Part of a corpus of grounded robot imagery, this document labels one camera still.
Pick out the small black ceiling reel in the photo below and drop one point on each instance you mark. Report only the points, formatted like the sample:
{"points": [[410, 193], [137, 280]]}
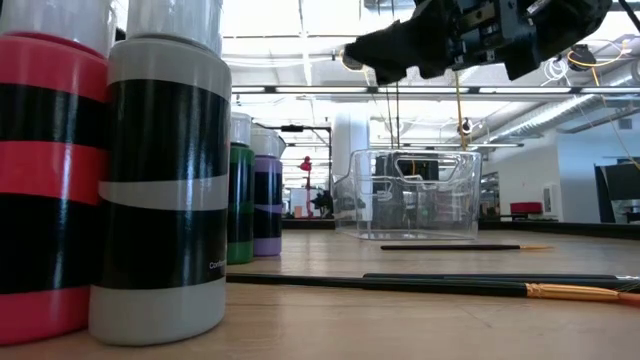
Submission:
{"points": [[466, 126]]}

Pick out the red sofa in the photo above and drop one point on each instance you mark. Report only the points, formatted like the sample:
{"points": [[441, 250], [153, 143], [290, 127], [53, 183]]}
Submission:
{"points": [[526, 208]]}

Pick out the black metal stand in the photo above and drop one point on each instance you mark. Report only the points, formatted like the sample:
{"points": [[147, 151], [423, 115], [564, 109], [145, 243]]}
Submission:
{"points": [[292, 128]]}

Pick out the purple and black paint bottle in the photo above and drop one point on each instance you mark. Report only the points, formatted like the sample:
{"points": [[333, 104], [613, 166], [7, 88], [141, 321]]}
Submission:
{"points": [[268, 200]]}

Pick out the red and black paint bottle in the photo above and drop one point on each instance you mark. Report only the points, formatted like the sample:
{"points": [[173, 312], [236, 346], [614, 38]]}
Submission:
{"points": [[50, 170]]}

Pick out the red object on pole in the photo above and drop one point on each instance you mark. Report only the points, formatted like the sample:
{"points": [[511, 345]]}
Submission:
{"points": [[306, 164]]}

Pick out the thin brush orange tip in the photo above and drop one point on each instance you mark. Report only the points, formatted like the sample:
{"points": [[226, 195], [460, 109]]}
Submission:
{"points": [[450, 247]]}

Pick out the white wall frame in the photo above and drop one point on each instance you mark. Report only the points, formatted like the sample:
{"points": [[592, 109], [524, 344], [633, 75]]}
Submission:
{"points": [[548, 200]]}

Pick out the green and black paint bottle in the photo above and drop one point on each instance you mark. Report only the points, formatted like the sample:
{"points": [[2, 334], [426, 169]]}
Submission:
{"points": [[241, 200]]}

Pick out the black brush silver ferrule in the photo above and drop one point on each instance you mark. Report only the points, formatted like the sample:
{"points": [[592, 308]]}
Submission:
{"points": [[500, 276]]}

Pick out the white round pillar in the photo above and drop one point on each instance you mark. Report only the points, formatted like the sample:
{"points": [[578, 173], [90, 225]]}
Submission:
{"points": [[350, 135]]}

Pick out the clear plastic bin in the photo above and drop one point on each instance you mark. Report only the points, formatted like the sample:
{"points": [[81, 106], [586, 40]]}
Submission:
{"points": [[410, 200]]}

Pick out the black panel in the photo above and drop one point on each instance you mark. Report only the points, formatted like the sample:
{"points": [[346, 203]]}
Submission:
{"points": [[620, 185]]}

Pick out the grey and black paint bottle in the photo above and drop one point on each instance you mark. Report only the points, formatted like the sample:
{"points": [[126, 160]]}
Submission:
{"points": [[165, 195]]}

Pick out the black aluminium table frame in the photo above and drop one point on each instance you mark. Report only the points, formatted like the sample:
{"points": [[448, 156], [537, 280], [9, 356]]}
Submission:
{"points": [[550, 229]]}

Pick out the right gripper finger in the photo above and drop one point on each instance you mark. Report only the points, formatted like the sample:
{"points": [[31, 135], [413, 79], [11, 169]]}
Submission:
{"points": [[410, 40], [415, 72]]}

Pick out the silver ventilation duct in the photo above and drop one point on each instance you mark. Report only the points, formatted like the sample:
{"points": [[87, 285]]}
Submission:
{"points": [[565, 111]]}

